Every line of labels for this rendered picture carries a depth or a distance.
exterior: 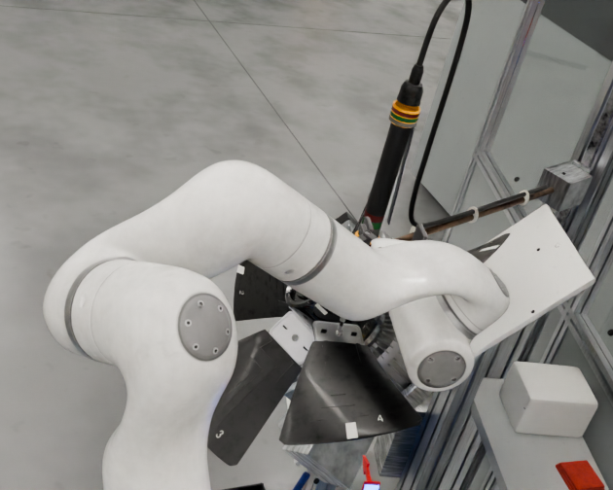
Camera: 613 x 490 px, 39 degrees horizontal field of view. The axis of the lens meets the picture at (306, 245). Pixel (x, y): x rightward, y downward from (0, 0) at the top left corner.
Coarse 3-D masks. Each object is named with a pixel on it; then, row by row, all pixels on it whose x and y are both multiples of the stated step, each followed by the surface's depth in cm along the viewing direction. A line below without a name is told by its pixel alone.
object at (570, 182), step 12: (552, 168) 184; (564, 168) 186; (576, 168) 187; (588, 168) 187; (540, 180) 185; (552, 180) 183; (564, 180) 181; (576, 180) 182; (588, 180) 185; (564, 192) 182; (576, 192) 184; (552, 204) 184; (564, 204) 184; (576, 204) 188
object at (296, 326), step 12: (288, 312) 165; (276, 324) 165; (288, 324) 165; (300, 324) 164; (276, 336) 165; (288, 336) 164; (300, 336) 164; (312, 336) 164; (288, 348) 164; (300, 348) 164; (300, 360) 164
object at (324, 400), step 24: (312, 360) 149; (336, 360) 149; (360, 360) 150; (312, 384) 145; (336, 384) 144; (360, 384) 145; (384, 384) 145; (288, 408) 142; (312, 408) 140; (336, 408) 140; (360, 408) 140; (384, 408) 140; (408, 408) 140; (288, 432) 138; (312, 432) 137; (336, 432) 136; (360, 432) 136; (384, 432) 135
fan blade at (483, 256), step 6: (504, 234) 155; (492, 240) 153; (498, 240) 149; (504, 240) 148; (480, 246) 152; (486, 246) 149; (498, 246) 145; (468, 252) 148; (474, 252) 147; (480, 252) 145; (486, 252) 144; (492, 252) 143; (480, 258) 142; (486, 258) 141
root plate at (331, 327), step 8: (320, 328) 157; (328, 328) 157; (336, 328) 158; (344, 328) 158; (352, 328) 159; (320, 336) 155; (328, 336) 155; (336, 336) 156; (344, 336) 156; (352, 336) 157; (360, 336) 157; (360, 344) 155
